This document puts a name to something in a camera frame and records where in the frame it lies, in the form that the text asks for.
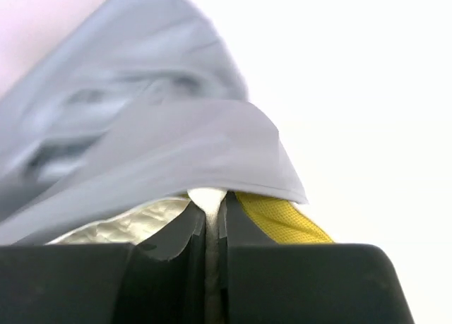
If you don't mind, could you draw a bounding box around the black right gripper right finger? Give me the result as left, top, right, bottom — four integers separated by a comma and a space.
220, 193, 413, 324

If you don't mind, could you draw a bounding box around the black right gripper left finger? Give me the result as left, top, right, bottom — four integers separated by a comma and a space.
1, 203, 206, 323

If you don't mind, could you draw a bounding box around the cream and yellow pillow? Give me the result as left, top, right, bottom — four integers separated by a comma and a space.
50, 188, 333, 245

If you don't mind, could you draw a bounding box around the grey pillowcase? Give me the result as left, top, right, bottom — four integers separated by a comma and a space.
1, 0, 307, 245

